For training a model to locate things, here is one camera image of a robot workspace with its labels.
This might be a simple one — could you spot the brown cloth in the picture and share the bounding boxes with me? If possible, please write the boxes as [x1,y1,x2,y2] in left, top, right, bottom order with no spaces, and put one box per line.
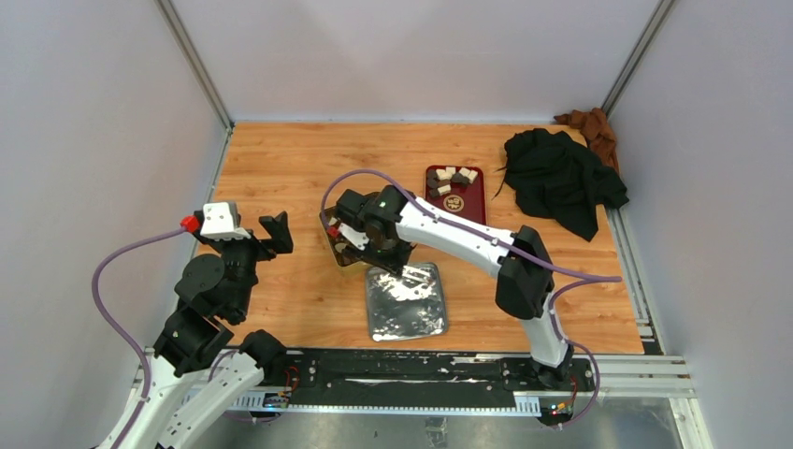
[554,108,620,173]

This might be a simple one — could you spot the black cloth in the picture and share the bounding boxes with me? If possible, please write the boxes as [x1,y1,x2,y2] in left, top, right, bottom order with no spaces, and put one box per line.
[500,128,629,241]

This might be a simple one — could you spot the metal tongs black tips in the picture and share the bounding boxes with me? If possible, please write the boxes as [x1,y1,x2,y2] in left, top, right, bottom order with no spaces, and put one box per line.
[401,266,434,285]

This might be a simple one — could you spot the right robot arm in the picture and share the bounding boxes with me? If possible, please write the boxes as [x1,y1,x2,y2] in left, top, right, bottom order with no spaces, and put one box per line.
[334,185,573,391]

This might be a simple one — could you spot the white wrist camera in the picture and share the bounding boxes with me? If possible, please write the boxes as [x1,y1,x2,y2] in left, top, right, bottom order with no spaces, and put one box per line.
[180,201,252,241]
[323,189,377,251]

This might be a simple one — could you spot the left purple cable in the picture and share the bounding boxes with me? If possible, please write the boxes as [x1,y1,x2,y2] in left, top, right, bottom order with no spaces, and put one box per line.
[91,225,203,449]

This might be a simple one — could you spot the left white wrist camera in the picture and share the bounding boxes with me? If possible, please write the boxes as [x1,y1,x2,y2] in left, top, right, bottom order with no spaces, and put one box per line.
[180,201,252,241]

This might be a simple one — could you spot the gold chocolate tin box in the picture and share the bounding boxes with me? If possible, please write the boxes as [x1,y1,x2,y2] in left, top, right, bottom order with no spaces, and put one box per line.
[318,207,371,277]

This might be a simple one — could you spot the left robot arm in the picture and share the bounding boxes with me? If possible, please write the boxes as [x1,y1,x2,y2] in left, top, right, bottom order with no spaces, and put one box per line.
[91,202,298,448]

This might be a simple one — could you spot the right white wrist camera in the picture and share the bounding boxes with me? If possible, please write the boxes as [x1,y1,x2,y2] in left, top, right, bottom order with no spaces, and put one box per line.
[323,189,377,251]

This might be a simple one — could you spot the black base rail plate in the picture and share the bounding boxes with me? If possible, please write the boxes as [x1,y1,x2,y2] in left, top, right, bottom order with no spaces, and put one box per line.
[257,348,595,414]

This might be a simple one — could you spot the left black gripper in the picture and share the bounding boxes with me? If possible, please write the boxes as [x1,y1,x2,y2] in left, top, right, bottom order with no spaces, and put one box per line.
[192,209,293,317]

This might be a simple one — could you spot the red chocolate tray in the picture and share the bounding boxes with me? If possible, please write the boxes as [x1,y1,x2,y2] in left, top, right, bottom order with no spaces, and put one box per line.
[424,165,487,225]

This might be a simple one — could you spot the silver tin lid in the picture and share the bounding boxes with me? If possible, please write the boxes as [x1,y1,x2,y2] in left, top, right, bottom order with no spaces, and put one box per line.
[365,262,449,342]

